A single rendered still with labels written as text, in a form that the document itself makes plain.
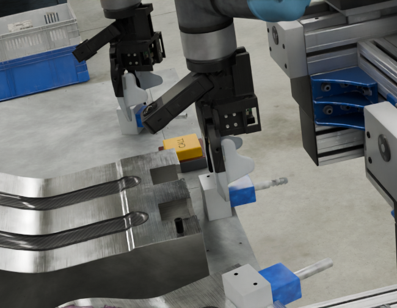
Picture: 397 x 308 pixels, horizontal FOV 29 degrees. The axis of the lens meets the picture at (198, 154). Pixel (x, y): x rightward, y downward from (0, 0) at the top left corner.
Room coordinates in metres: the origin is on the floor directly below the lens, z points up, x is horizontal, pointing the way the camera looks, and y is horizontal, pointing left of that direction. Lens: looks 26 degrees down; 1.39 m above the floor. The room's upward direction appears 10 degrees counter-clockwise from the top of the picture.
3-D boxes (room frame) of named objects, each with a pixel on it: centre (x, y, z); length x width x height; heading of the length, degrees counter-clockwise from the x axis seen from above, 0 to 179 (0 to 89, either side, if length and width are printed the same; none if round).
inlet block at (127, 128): (1.36, 0.07, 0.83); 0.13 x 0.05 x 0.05; 68
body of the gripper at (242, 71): (1.01, -0.05, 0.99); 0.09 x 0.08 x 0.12; 95
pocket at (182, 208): (0.88, 0.04, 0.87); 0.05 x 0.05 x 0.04; 5
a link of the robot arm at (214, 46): (1.02, -0.04, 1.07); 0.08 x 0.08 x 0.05
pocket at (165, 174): (0.99, 0.05, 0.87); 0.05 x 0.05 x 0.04; 5
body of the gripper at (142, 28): (1.37, 0.08, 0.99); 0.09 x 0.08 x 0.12; 68
